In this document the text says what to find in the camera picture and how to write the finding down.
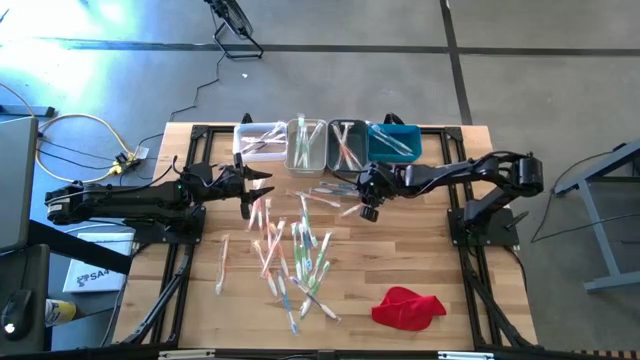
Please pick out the silver metal bracket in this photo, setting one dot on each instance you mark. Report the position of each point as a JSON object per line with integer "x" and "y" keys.
{"x": 465, "y": 356}
{"x": 185, "y": 355}

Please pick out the yellow can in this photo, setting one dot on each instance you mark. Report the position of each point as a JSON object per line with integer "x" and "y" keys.
{"x": 60, "y": 311}

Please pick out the dark grey plastic bin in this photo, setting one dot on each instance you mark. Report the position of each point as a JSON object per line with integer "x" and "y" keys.
{"x": 347, "y": 174}

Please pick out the black floor fan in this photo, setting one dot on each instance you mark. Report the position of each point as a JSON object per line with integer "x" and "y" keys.
{"x": 232, "y": 17}

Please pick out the black clamp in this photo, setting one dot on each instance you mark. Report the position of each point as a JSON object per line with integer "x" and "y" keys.
{"x": 246, "y": 119}
{"x": 392, "y": 115}

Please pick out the teal plastic bin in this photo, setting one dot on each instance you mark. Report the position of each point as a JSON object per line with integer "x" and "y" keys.
{"x": 415, "y": 135}

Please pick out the red cloth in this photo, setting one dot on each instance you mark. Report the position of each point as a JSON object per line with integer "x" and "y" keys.
{"x": 405, "y": 310}

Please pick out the white plastic bin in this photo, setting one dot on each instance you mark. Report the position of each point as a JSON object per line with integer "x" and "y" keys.
{"x": 260, "y": 159}

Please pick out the yellow power plug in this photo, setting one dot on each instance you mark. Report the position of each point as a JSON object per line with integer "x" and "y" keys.
{"x": 122, "y": 164}

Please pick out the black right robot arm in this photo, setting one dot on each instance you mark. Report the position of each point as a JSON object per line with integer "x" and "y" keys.
{"x": 450, "y": 175}

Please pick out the grey laptop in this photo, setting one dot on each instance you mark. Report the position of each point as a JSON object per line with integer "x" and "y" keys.
{"x": 17, "y": 185}

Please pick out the white printed box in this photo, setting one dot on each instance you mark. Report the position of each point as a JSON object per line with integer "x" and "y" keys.
{"x": 95, "y": 280}

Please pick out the grey metal table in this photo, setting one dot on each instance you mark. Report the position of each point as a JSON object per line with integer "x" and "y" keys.
{"x": 597, "y": 235}

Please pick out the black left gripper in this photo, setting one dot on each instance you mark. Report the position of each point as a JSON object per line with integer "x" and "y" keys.
{"x": 235, "y": 185}

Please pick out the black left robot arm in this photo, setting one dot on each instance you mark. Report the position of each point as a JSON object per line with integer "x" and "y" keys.
{"x": 125, "y": 200}

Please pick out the black desk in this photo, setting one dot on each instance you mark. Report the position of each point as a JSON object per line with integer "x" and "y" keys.
{"x": 75, "y": 247}

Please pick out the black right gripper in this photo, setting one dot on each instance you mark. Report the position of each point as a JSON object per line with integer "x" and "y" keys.
{"x": 377, "y": 187}

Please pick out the beige plastic bin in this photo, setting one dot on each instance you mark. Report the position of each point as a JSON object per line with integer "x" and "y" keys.
{"x": 306, "y": 173}

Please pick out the white paper tag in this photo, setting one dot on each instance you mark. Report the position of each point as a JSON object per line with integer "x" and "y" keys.
{"x": 142, "y": 152}

